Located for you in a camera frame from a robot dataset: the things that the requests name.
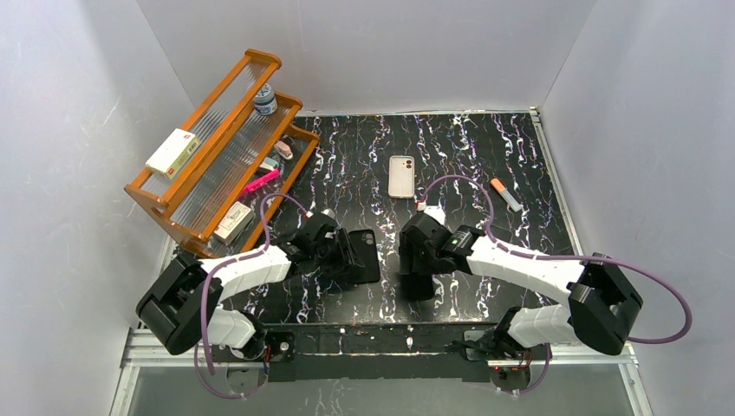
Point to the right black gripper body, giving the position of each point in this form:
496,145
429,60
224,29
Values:
413,262

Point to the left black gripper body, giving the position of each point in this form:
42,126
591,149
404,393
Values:
347,251

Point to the beige phone case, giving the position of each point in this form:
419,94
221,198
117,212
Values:
401,176

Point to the black phone case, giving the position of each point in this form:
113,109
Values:
368,269

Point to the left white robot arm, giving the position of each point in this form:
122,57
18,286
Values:
182,310

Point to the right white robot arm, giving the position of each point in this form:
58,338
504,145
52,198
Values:
593,302

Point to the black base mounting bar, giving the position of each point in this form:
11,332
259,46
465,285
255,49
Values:
294,352

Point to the small grey cardboard box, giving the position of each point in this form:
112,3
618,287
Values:
233,223

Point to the pink highlighter marker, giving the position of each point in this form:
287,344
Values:
259,182

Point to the orange capped white marker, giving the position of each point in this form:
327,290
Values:
506,195

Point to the small grey white eraser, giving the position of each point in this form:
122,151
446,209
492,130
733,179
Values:
266,167

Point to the pink white small stapler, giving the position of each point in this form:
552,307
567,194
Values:
283,150

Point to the orange wooden shelf rack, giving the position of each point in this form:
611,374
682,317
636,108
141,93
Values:
235,141

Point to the blue white ceramic jar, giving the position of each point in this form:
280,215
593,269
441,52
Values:
264,101

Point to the white red box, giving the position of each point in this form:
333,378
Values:
173,153

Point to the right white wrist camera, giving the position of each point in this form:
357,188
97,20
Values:
434,211

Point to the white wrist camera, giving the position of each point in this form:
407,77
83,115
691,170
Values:
434,211
329,213

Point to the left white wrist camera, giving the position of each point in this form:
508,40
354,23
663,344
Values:
329,213

